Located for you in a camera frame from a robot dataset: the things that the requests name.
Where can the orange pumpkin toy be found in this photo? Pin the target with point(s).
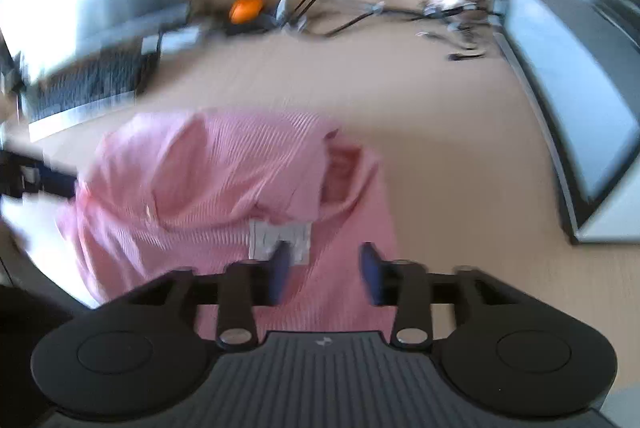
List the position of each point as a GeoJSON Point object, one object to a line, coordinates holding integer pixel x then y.
{"type": "Point", "coordinates": [245, 11]}

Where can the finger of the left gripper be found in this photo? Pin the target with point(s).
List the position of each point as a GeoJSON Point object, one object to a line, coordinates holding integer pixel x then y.
{"type": "Point", "coordinates": [22, 174]}

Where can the right computer monitor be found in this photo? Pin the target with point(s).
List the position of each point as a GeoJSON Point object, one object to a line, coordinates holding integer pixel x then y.
{"type": "Point", "coordinates": [579, 60]}

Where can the black power adapter box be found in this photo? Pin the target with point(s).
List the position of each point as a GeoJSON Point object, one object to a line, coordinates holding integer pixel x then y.
{"type": "Point", "coordinates": [262, 23]}

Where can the black keyboard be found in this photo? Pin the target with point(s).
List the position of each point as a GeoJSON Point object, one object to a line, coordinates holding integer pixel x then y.
{"type": "Point", "coordinates": [87, 90]}

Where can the pink striped garment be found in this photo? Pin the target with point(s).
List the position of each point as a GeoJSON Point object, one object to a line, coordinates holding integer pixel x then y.
{"type": "Point", "coordinates": [203, 190]}

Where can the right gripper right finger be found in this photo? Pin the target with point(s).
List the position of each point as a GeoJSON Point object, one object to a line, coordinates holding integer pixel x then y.
{"type": "Point", "coordinates": [499, 347]}

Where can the white power strip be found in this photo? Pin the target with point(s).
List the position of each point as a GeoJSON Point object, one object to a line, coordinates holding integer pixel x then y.
{"type": "Point", "coordinates": [173, 41]}

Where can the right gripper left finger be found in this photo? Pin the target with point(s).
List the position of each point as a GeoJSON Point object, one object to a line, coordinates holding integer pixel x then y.
{"type": "Point", "coordinates": [148, 349]}

